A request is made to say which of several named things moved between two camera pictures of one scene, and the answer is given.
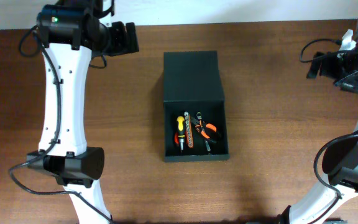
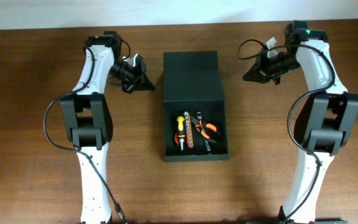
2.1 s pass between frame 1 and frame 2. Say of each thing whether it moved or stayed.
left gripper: moved
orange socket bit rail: stayed
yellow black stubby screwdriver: stayed
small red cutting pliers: stayed
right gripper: moved
